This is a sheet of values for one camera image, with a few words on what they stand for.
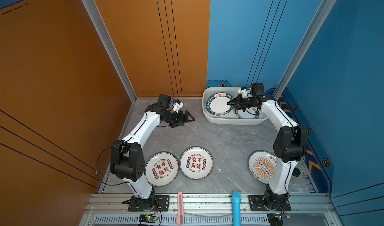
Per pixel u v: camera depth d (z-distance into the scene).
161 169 0.85
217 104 0.92
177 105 0.81
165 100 0.70
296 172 0.74
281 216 0.70
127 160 0.46
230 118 1.02
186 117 0.76
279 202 0.67
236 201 0.72
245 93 0.86
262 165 0.85
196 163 0.87
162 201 0.74
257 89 0.74
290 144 0.52
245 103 0.79
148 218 0.71
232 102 0.88
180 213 0.70
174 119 0.74
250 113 0.79
